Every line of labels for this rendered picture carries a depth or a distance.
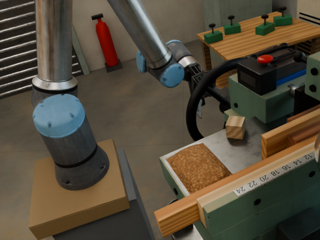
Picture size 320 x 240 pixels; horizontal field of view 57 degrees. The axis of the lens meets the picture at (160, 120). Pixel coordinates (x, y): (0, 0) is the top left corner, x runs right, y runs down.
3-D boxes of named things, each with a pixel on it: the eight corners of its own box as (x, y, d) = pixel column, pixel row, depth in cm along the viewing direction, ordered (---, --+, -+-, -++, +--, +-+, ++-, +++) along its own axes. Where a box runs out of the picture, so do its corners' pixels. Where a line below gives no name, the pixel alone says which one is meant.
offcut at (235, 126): (242, 139, 59) (241, 126, 58) (226, 137, 61) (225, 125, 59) (245, 129, 62) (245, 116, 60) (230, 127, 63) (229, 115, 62)
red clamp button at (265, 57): (266, 56, 61) (266, 52, 61) (276, 61, 59) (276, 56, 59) (254, 61, 61) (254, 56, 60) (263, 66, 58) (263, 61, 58)
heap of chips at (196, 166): (203, 143, 61) (201, 132, 60) (238, 180, 51) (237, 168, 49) (165, 159, 59) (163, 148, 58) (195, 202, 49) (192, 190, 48)
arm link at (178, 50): (158, 58, 126) (179, 55, 130) (172, 76, 119) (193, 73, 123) (162, 39, 119) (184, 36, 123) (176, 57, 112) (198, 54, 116)
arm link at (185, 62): (175, 77, 120) (196, 69, 122) (181, 85, 117) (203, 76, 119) (175, 60, 113) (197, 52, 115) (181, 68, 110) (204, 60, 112)
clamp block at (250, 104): (277, 88, 78) (277, 56, 73) (319, 110, 67) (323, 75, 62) (228, 108, 74) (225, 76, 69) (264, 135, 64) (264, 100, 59)
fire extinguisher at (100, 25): (120, 62, 351) (105, 10, 317) (123, 68, 335) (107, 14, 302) (105, 66, 349) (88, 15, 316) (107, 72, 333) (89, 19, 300)
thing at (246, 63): (275, 59, 71) (276, 37, 68) (312, 75, 63) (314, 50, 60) (229, 77, 69) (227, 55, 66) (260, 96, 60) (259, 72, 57)
